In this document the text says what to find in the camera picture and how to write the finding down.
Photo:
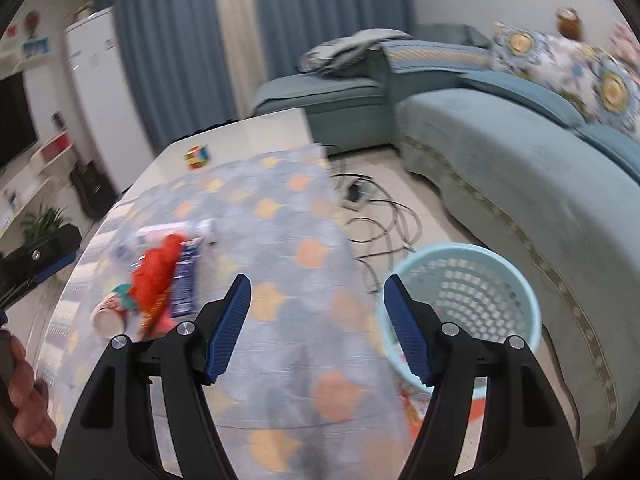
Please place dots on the white tube packet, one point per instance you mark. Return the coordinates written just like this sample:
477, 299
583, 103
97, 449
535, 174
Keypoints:
199, 230

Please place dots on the person's left hand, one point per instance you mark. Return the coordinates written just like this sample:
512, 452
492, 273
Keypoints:
25, 395

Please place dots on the light blue plastic wastebasket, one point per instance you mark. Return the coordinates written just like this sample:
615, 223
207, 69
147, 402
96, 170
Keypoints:
482, 305

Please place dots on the orange printed packet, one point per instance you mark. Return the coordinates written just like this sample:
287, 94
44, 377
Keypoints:
415, 417

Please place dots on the orange plastic bag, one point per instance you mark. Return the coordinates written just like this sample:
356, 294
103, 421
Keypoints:
155, 272

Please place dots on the white media cabinet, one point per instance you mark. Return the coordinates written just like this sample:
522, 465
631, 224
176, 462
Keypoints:
30, 185

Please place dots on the white sheer curtain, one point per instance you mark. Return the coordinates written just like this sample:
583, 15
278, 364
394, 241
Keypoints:
240, 35

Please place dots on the blue snack wrapper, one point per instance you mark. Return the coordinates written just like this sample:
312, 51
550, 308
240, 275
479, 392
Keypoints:
184, 280

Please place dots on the black television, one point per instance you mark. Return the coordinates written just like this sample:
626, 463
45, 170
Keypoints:
14, 120

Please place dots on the teal corner sofa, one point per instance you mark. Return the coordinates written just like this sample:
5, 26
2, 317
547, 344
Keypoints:
500, 170

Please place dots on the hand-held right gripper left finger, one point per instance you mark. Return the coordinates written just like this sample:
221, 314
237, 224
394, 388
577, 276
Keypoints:
229, 327

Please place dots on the brown jar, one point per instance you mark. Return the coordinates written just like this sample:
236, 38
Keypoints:
569, 22

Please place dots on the printed paper cup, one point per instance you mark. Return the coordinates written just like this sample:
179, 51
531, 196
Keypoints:
111, 310

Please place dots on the green potted plant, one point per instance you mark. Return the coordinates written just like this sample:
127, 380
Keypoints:
45, 225

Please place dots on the white refrigerator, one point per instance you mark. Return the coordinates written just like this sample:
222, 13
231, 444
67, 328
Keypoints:
105, 100

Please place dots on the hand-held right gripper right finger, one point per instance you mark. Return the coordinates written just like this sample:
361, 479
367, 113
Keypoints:
407, 330

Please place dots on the colourful puzzle cube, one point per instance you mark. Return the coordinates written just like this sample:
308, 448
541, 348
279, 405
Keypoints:
197, 157

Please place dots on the floral cushion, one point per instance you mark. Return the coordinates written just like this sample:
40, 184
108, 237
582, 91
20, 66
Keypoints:
612, 90
540, 60

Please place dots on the red storage box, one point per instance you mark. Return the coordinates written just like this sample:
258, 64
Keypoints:
52, 147

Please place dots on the blue curtain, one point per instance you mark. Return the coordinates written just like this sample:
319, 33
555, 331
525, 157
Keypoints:
330, 5
170, 50

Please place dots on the grey folded blanket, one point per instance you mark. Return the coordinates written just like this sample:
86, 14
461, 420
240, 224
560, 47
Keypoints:
345, 50

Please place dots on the grey orange patterned tablecloth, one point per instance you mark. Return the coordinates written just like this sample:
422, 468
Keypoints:
300, 220

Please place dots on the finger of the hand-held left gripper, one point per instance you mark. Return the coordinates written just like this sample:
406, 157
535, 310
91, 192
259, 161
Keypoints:
47, 252

